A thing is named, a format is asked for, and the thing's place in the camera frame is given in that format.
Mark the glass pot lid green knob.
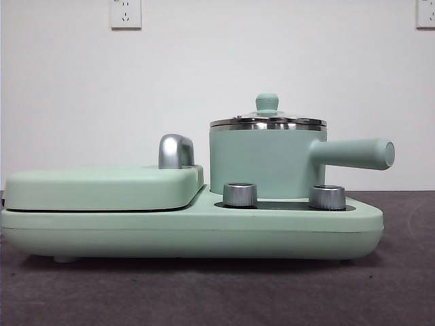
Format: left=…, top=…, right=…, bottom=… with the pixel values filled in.
left=207, top=93, right=328, bottom=126

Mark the silver control knob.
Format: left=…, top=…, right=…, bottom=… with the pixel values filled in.
left=222, top=182, right=258, bottom=207
left=308, top=184, right=347, bottom=209

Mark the green breakfast machine base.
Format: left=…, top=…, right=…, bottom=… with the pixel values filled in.
left=0, top=185, right=385, bottom=264

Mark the green hinged griddle lid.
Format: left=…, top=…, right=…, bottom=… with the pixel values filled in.
left=3, top=163, right=205, bottom=211

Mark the green pot with side handle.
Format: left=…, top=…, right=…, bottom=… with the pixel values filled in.
left=208, top=122, right=396, bottom=200

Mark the chrome griddle lid handle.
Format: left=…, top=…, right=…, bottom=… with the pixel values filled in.
left=158, top=133, right=195, bottom=170

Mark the white wall power outlet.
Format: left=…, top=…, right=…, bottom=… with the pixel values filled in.
left=416, top=0, right=435, bottom=29
left=109, top=0, right=142, bottom=30

